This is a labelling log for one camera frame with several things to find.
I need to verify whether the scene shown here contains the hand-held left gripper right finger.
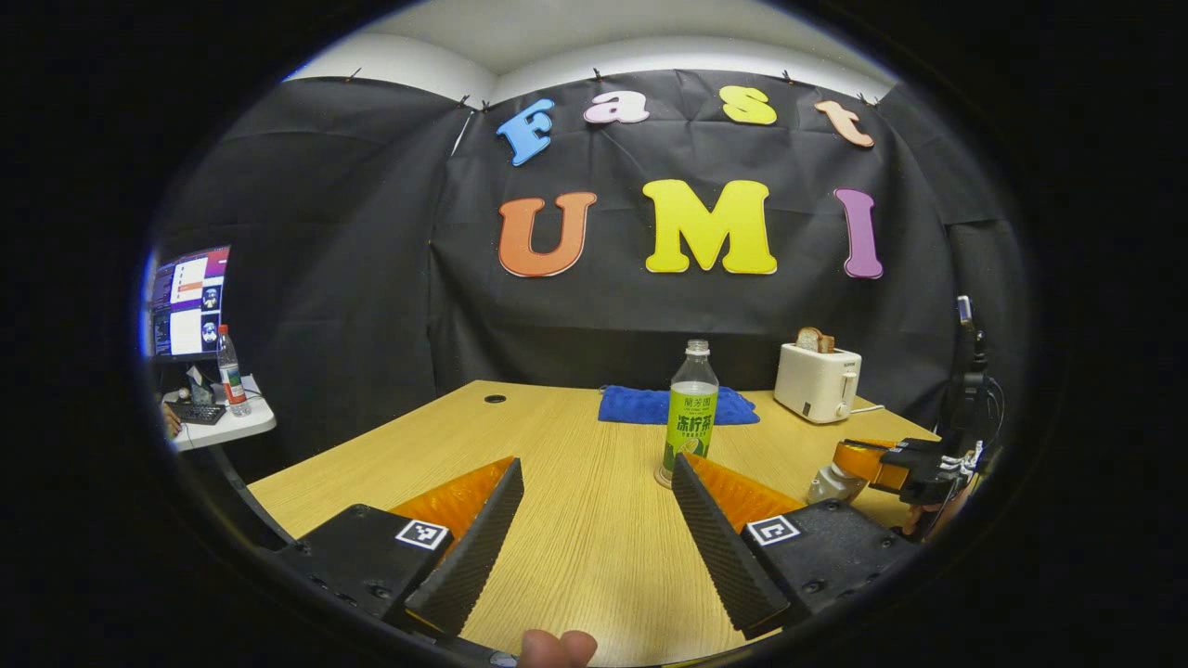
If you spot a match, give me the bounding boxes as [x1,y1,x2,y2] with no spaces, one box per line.
[670,452,920,641]

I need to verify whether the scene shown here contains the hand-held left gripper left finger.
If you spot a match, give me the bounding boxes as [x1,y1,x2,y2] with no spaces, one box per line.
[276,456,525,641]

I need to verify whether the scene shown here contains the white ceramic teacup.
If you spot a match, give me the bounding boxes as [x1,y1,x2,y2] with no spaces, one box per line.
[806,461,873,507]

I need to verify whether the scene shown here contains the clear water bottle green label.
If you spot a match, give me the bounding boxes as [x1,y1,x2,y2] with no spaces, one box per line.
[661,340,720,483]

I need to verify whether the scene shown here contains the clear bottle red label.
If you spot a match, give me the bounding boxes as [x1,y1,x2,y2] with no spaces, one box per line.
[216,325,252,418]

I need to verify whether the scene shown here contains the white toaster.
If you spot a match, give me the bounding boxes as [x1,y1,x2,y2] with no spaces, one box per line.
[774,342,863,425]

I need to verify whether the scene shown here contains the blue towel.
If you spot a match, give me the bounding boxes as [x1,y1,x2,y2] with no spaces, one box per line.
[598,384,760,427]

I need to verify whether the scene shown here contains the black backdrop cloth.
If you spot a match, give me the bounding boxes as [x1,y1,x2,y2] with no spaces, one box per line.
[153,70,1031,483]

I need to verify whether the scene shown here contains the white side table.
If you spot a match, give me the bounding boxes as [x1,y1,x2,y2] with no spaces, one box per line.
[165,376,278,453]

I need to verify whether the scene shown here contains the computer monitor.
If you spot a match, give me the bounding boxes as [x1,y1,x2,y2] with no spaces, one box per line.
[148,246,232,361]

